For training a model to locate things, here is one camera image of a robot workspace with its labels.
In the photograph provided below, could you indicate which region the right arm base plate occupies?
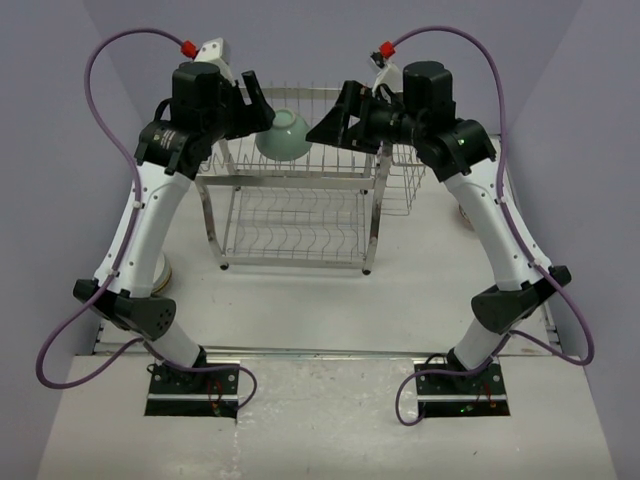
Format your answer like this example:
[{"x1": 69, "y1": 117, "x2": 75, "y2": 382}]
[{"x1": 415, "y1": 362, "x2": 511, "y2": 419}]

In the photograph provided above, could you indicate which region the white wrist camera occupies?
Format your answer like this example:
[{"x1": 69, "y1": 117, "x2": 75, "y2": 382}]
[
  {"x1": 370, "y1": 51, "x2": 402, "y2": 92},
  {"x1": 195, "y1": 37, "x2": 235, "y2": 83}
]

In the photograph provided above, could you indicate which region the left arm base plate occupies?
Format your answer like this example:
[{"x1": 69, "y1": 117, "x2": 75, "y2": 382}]
[{"x1": 144, "y1": 363, "x2": 239, "y2": 419}]

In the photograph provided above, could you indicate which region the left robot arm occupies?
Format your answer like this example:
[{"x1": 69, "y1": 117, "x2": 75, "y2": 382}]
[{"x1": 73, "y1": 62, "x2": 274, "y2": 393}]

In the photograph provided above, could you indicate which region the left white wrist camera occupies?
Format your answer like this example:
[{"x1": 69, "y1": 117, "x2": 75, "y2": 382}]
[{"x1": 195, "y1": 37, "x2": 235, "y2": 83}]

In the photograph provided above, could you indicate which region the celadon green bowl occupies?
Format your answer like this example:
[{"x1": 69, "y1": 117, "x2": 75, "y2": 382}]
[{"x1": 255, "y1": 108, "x2": 312, "y2": 162}]

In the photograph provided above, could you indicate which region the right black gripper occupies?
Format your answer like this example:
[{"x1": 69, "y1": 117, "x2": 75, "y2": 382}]
[{"x1": 307, "y1": 79, "x2": 425, "y2": 155}]

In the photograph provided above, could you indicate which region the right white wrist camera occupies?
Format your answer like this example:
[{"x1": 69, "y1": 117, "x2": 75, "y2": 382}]
[{"x1": 370, "y1": 51, "x2": 402, "y2": 92}]

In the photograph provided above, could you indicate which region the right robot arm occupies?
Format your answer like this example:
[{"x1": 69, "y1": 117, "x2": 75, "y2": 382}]
[{"x1": 306, "y1": 61, "x2": 571, "y2": 393}]

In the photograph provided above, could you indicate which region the stainless steel dish rack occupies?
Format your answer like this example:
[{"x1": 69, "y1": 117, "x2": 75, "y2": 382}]
[{"x1": 192, "y1": 85, "x2": 401, "y2": 277}]

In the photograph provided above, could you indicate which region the wire utensil basket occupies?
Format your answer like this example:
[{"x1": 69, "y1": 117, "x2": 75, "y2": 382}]
[{"x1": 382, "y1": 145, "x2": 426, "y2": 216}]

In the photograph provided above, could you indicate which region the light blue white bowl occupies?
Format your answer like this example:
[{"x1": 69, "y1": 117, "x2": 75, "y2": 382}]
[{"x1": 152, "y1": 252, "x2": 172, "y2": 294}]

